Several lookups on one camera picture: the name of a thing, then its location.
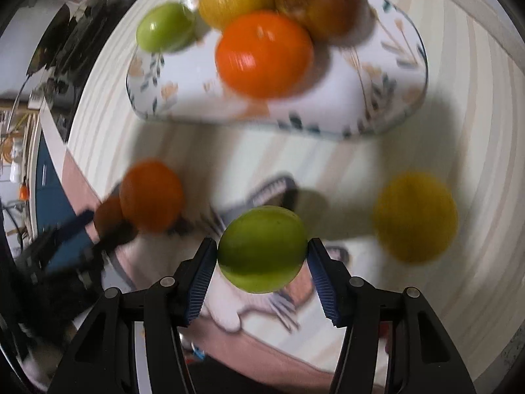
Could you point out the cat shaped mat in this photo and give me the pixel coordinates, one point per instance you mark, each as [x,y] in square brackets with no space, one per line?
[150,256]

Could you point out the brownish dark orange fruit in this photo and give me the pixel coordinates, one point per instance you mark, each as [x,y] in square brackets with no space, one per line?
[108,217]

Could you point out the blue kitchen cabinet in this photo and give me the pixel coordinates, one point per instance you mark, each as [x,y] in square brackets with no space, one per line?
[52,207]

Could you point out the black gas stove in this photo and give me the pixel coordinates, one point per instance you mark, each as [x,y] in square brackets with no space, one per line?
[70,47]

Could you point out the orange fruit on far counter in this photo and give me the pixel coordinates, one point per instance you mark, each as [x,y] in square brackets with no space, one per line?
[23,192]

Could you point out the red cherry tomato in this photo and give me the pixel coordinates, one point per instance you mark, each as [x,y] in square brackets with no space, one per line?
[384,329]

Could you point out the round yellow citrus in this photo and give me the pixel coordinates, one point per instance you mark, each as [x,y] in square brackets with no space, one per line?
[415,217]

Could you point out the oval floral ceramic plate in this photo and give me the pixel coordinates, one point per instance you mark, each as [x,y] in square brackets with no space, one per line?
[349,90]

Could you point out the orange tangerine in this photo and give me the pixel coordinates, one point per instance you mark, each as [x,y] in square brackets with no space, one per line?
[263,55]
[151,196]

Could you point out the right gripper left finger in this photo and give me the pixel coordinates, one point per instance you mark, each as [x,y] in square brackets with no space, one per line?
[192,280]

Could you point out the dark red apple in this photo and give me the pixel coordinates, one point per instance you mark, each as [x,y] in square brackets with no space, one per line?
[342,22]

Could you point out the green apple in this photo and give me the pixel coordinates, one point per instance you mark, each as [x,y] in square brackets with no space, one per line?
[263,250]
[166,28]

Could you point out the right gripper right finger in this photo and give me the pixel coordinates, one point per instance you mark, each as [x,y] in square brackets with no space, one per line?
[332,283]

